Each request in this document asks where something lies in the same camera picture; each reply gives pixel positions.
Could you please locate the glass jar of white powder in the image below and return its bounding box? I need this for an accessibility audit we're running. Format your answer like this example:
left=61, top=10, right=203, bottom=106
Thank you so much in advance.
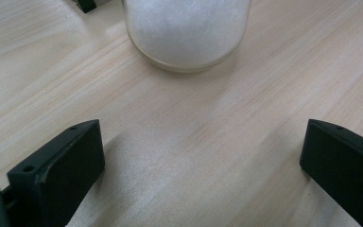
left=121, top=0, right=253, bottom=74

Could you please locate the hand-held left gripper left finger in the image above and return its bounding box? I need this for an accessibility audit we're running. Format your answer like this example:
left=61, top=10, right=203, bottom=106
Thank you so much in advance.
left=7, top=119, right=106, bottom=227

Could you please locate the black metal two-tier rack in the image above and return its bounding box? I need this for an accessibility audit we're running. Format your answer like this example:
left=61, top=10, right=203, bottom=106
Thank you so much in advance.
left=75, top=0, right=98, bottom=14

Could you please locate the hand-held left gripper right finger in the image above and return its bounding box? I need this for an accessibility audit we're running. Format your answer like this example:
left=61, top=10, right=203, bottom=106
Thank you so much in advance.
left=299, top=118, right=363, bottom=227

